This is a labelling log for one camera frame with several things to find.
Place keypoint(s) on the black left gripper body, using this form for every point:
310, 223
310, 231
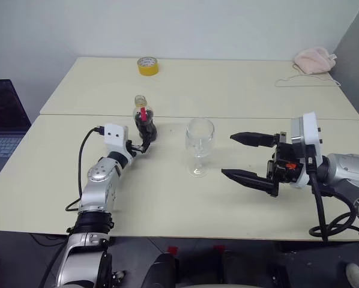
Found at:
133, 148

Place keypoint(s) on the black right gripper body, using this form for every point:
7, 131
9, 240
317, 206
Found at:
284, 165

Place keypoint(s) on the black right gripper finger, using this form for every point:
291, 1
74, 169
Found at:
251, 138
248, 179

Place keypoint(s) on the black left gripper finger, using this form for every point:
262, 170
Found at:
146, 143

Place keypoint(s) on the cola bottle with red label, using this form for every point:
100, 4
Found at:
145, 126

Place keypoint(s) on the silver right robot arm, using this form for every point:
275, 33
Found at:
347, 171

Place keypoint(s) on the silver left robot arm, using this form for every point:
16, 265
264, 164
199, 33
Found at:
98, 192

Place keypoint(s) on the clear wine glass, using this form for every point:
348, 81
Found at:
200, 141

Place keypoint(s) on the yellow tape roll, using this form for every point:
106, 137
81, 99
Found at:
148, 66

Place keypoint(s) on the pink cloth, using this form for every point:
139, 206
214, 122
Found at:
314, 61

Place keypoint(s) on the red floor marker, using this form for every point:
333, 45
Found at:
172, 249

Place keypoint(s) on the dark rounded shape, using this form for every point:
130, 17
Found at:
163, 271

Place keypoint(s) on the dark laptop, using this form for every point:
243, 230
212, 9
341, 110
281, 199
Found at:
4, 126

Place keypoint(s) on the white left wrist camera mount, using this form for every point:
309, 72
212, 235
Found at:
116, 135

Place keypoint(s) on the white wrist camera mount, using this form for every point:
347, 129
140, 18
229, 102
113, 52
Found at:
310, 141
116, 135

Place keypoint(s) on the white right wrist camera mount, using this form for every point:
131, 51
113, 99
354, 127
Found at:
310, 141

